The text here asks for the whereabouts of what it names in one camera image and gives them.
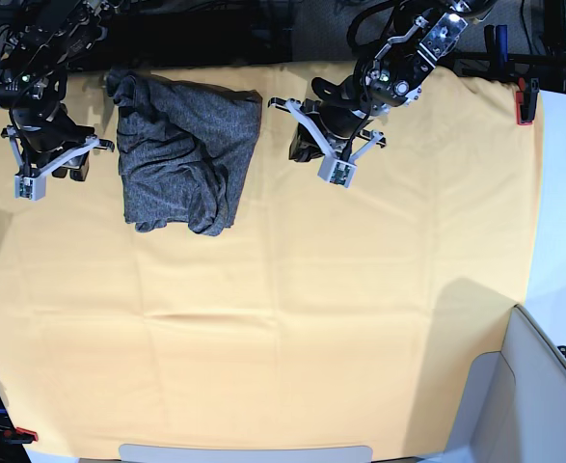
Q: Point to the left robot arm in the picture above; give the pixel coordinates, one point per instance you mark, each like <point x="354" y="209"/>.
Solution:
<point x="397" y="45"/>

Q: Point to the red clamp left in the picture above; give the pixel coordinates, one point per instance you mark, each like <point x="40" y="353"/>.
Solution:
<point x="19" y="436"/>

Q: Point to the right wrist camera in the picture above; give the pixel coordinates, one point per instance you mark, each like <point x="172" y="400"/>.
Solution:
<point x="29" y="188"/>

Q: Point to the red clamp right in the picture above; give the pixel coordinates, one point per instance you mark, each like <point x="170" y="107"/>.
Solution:
<point x="526" y="100"/>

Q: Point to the yellow table cloth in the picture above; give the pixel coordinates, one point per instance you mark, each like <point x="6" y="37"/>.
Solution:
<point x="324" y="316"/>

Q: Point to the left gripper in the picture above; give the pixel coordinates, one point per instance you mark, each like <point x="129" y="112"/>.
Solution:
<point x="340" y="113"/>

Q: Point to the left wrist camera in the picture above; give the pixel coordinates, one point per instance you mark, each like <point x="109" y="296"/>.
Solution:
<point x="336" y="171"/>

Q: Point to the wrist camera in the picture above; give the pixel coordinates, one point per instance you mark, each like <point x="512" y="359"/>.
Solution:
<point x="29" y="188"/>
<point x="336" y="171"/>

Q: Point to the red clamp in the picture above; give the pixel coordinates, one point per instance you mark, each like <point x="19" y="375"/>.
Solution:
<point x="526" y="100"/>
<point x="19" y="436"/>

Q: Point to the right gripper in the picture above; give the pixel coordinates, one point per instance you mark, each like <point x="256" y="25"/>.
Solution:
<point x="36" y="142"/>

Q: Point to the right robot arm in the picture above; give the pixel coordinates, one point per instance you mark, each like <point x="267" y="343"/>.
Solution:
<point x="33" y="85"/>

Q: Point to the grey long-sleeve T-shirt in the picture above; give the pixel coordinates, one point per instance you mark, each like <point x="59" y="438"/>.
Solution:
<point x="184" y="150"/>

